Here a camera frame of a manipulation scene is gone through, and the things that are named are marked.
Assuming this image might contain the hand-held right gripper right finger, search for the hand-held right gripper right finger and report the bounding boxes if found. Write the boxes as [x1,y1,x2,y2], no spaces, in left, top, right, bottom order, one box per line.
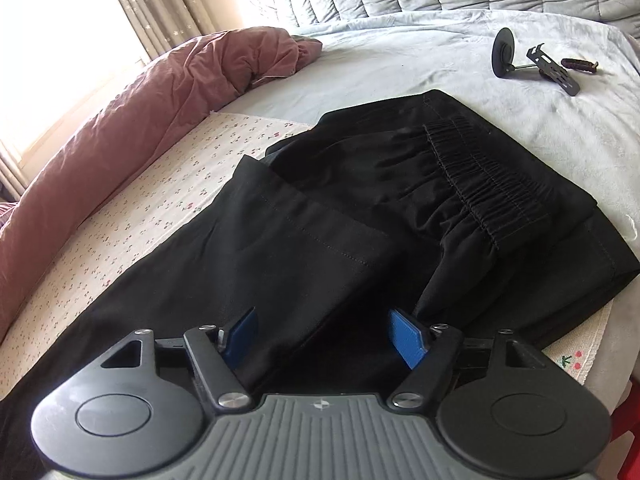
[387,307,548,411]

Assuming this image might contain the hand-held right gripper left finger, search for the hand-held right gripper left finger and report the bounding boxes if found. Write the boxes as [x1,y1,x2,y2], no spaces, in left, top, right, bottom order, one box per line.
[97,306,257,411]

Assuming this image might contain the black pants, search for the black pants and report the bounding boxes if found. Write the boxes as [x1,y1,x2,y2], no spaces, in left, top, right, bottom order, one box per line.
[0,110,601,480]

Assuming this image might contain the cherry print bed sheet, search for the cherry print bed sheet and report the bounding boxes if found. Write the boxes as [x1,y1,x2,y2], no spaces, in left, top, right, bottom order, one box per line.
[0,112,614,391]

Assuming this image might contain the black folded garment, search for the black folded garment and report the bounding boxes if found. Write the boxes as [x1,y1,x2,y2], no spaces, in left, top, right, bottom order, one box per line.
[415,89,640,346]

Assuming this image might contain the red object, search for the red object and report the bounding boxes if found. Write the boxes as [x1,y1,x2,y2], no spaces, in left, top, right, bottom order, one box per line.
[606,400,640,480]

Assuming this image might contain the pink duvet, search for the pink duvet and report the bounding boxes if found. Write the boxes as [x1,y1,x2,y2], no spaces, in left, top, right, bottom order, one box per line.
[0,26,324,341]

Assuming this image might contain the beige curtain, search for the beige curtain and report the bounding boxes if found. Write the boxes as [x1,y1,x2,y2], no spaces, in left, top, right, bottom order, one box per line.
[100,0,253,63]
[0,147,32,202]

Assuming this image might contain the black phone stand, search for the black phone stand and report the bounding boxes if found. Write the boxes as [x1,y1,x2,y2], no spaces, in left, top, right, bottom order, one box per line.
[492,27,582,97]

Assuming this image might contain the dark red handle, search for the dark red handle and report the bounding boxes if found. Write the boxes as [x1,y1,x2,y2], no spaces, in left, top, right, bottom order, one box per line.
[560,57,600,75]

